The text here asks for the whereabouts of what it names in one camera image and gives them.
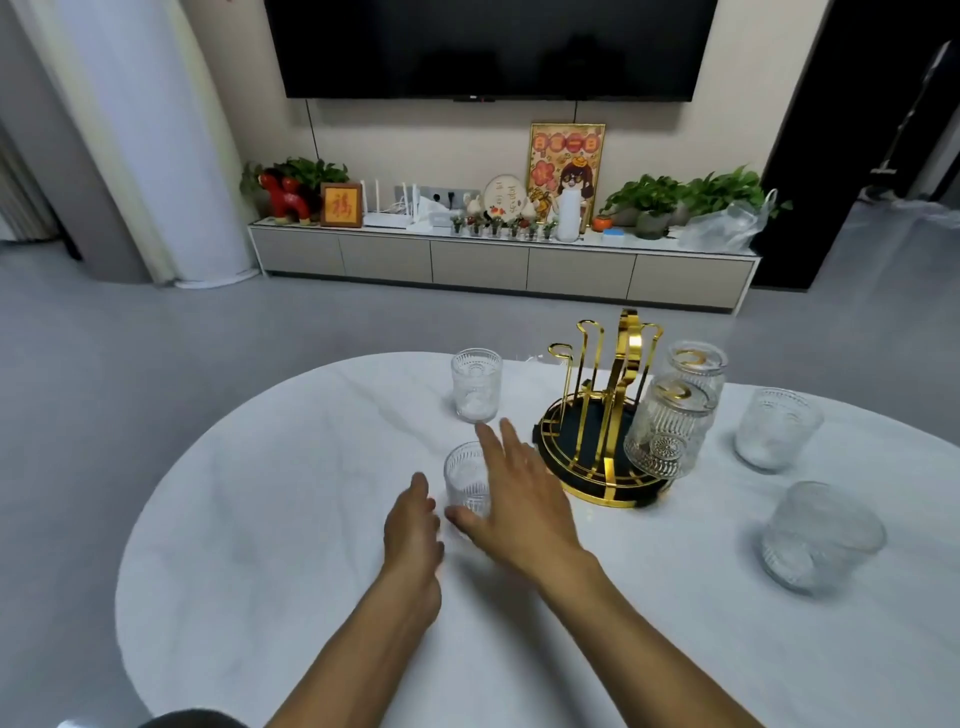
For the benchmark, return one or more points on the small gold figurine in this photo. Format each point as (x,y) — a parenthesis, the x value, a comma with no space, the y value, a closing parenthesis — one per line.
(539,204)

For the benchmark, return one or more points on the white tissue box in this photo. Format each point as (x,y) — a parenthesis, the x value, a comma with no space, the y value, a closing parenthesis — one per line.
(433,214)

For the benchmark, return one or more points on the framed cartoon poster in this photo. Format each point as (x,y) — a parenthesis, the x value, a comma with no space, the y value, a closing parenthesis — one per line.
(547,150)

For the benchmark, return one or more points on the row of small potted figurines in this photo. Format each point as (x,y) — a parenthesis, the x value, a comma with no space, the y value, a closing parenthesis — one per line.
(495,229)

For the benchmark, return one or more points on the white plastic sheet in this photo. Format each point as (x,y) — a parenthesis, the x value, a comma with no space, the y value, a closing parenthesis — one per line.
(930,212)

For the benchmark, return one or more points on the clear embossed glass cup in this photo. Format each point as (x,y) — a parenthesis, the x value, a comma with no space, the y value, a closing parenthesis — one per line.
(697,360)
(776,435)
(465,480)
(664,435)
(476,390)
(821,540)

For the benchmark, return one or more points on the white marble table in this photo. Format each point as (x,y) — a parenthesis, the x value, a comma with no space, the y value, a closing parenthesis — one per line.
(300,562)

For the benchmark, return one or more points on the black wall television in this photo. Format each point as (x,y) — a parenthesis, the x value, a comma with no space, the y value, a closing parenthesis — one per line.
(487,45)

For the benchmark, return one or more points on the clear plastic bag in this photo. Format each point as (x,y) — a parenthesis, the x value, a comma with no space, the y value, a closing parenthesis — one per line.
(720,229)

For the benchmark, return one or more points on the person's right forearm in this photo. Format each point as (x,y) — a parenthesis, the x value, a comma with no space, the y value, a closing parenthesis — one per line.
(645,652)

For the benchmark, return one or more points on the person's left forearm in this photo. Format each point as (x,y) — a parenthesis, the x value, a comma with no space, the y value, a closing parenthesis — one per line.
(360,660)

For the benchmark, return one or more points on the small gold framed picture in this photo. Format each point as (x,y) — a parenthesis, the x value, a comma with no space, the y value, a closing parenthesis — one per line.
(341,205)

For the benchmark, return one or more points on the white bottle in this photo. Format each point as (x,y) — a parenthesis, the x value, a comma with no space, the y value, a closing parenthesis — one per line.
(568,221)

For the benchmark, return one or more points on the white standing air conditioner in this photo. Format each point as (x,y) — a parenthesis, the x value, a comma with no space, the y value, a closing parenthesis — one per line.
(150,150)

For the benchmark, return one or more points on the person's right hand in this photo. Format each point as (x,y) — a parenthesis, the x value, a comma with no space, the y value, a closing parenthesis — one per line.
(532,517)

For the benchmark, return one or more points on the round decorative plate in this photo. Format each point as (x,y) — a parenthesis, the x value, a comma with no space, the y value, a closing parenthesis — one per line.
(504,196)

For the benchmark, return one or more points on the trailing green potted plant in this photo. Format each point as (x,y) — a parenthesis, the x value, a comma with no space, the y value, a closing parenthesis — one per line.
(724,187)

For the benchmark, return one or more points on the small white figurine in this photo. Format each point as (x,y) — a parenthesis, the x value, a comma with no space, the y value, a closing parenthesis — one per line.
(473,206)

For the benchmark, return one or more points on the black door frame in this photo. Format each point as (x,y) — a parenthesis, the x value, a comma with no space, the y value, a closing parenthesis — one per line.
(810,150)

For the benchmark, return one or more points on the red horse figurine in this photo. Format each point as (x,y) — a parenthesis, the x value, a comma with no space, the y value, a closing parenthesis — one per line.
(283,199)

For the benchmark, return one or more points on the person's left hand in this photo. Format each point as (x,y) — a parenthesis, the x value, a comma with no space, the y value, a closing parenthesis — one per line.
(412,540)

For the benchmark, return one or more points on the small blue box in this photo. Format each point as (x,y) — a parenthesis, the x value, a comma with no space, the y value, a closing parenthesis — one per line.
(613,238)

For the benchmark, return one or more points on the gold cup rack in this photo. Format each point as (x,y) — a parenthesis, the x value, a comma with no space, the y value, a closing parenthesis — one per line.
(626,375)

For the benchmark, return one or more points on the green leafy plant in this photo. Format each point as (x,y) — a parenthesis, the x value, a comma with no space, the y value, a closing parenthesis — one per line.
(315,171)

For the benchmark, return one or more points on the white router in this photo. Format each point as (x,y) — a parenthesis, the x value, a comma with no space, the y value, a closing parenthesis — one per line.
(386,220)

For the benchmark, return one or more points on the beige television cabinet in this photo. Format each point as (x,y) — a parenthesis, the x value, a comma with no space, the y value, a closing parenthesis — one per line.
(480,264)

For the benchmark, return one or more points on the grey wall outlet strip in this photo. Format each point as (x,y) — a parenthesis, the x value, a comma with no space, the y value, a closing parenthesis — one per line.
(450,196)

